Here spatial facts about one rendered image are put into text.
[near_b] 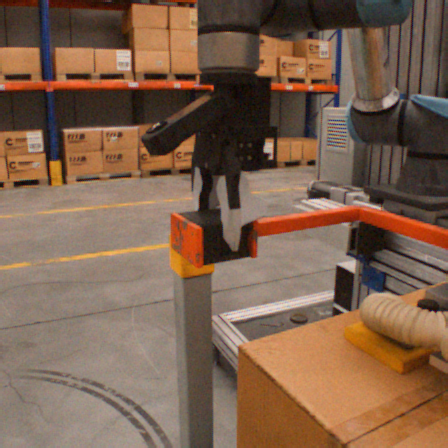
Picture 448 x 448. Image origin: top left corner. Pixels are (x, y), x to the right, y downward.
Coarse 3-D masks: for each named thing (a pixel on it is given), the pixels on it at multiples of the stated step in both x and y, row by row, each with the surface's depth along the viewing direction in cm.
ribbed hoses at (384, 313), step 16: (368, 304) 49; (384, 304) 47; (400, 304) 46; (368, 320) 48; (384, 320) 46; (400, 320) 44; (416, 320) 43; (432, 320) 42; (400, 336) 45; (416, 336) 43; (432, 336) 42
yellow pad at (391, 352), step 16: (416, 304) 62; (432, 304) 55; (352, 336) 55; (368, 336) 53; (384, 336) 53; (368, 352) 52; (384, 352) 50; (400, 352) 50; (416, 352) 49; (432, 352) 50; (400, 368) 48
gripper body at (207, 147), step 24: (240, 96) 53; (264, 96) 54; (216, 120) 51; (240, 120) 53; (264, 120) 54; (216, 144) 51; (240, 144) 53; (264, 144) 55; (216, 168) 52; (264, 168) 54
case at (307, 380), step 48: (288, 336) 57; (336, 336) 57; (240, 384) 56; (288, 384) 47; (336, 384) 47; (384, 384) 47; (432, 384) 46; (240, 432) 58; (288, 432) 47; (336, 432) 40; (384, 432) 39; (432, 432) 39
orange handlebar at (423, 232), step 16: (336, 208) 66; (352, 208) 67; (368, 208) 66; (272, 224) 60; (288, 224) 61; (304, 224) 62; (320, 224) 64; (384, 224) 63; (400, 224) 60; (416, 224) 58; (432, 240) 56
